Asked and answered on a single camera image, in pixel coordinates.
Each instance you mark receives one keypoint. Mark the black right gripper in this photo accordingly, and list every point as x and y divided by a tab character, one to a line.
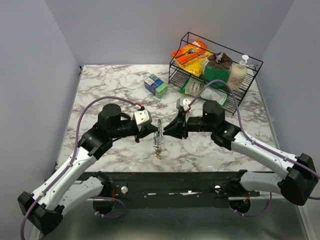
177	130

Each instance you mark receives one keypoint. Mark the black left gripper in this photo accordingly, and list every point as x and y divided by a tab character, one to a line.
145	131

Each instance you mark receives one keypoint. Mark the metal disc with keyrings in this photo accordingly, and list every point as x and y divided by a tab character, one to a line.
158	139

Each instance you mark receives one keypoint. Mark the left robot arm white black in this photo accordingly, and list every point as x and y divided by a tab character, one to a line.
46	206

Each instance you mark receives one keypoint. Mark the green white snack pouch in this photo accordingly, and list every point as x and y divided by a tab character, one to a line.
193	87

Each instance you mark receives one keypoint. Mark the blue green box stack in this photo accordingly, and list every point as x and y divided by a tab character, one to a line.
156	86

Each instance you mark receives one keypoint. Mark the yellow snack bag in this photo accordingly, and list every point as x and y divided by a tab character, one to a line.
194	66

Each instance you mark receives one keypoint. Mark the green brown paper bag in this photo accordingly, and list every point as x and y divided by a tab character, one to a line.
216	67

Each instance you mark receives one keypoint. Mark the cream pump soap bottle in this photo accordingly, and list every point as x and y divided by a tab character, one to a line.
237	73

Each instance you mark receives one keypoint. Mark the orange razor package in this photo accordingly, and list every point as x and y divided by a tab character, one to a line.
189	52

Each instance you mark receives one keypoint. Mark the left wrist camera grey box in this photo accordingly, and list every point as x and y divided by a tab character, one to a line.
142	117

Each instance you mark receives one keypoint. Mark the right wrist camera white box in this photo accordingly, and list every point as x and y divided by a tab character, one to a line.
183	104

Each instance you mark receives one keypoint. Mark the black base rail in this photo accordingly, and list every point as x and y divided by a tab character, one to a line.
155	190

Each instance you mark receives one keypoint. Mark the black wire rack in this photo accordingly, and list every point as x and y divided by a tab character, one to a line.
177	76

